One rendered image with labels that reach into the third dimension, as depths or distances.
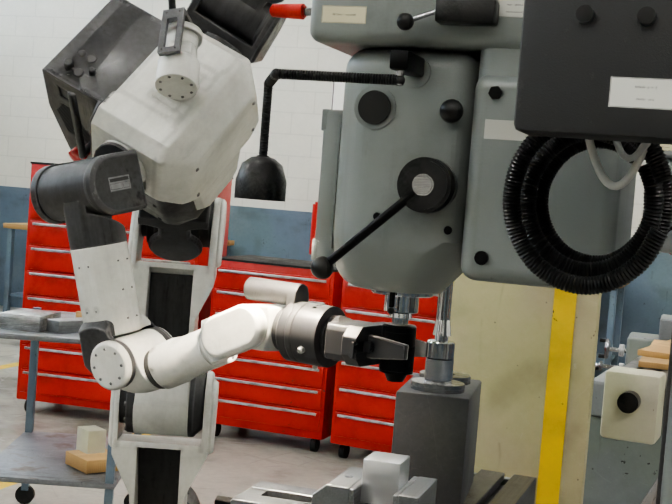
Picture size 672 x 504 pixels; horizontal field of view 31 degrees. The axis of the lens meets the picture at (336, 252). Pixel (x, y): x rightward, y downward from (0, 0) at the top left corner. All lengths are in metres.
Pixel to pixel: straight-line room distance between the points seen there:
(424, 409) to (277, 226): 9.41
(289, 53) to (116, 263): 9.55
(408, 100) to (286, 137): 9.80
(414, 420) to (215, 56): 0.68
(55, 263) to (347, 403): 1.89
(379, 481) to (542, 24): 0.70
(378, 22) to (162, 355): 0.63
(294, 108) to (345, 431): 5.32
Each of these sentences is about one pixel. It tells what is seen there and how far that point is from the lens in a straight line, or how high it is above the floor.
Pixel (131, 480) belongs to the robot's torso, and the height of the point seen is 0.86.
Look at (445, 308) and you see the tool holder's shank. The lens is 2.03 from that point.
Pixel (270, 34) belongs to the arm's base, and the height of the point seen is 1.70.
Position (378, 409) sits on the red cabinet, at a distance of 6.46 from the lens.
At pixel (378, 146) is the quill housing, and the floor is 1.50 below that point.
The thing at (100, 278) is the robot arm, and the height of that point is 1.27.
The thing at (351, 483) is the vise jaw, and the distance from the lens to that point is 1.69.
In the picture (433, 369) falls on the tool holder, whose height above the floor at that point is 1.16.
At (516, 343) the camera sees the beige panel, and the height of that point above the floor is 1.06.
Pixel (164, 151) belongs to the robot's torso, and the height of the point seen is 1.48.
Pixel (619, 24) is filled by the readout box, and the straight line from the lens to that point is 1.27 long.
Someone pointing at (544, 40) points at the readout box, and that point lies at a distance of 1.28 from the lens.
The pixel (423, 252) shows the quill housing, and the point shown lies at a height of 1.37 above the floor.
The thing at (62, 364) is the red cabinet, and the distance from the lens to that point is 7.21.
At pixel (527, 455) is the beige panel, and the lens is 3.45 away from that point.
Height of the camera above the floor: 1.44
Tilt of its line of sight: 3 degrees down
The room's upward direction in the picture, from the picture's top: 4 degrees clockwise
